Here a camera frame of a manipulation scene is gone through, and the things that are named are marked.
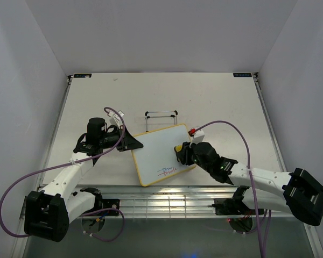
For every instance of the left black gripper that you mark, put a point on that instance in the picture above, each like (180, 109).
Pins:
(128, 142)

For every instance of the dark corner label sticker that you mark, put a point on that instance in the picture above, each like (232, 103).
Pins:
(242, 74)

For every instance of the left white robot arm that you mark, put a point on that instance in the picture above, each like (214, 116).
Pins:
(50, 211)

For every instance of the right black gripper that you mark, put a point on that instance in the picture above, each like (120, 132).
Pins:
(186, 152)

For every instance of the yellow black whiteboard eraser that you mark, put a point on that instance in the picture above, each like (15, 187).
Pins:
(179, 153)

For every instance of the left dark corner label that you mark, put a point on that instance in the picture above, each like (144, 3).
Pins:
(82, 75)

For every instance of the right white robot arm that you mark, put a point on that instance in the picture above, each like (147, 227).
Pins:
(297, 193)

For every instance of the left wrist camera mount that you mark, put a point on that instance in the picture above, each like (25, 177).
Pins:
(115, 119)

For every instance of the yellow framed whiteboard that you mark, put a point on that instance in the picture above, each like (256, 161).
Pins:
(157, 161)

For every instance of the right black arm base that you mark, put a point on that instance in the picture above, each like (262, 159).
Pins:
(234, 205)

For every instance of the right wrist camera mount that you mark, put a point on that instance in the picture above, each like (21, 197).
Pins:
(197, 136)

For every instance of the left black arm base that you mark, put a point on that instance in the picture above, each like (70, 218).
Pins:
(100, 202)

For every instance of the black metal whiteboard stand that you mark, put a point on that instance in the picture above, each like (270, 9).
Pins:
(160, 114)

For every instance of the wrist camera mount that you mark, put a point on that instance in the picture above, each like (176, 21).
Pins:
(197, 136)
(115, 119)

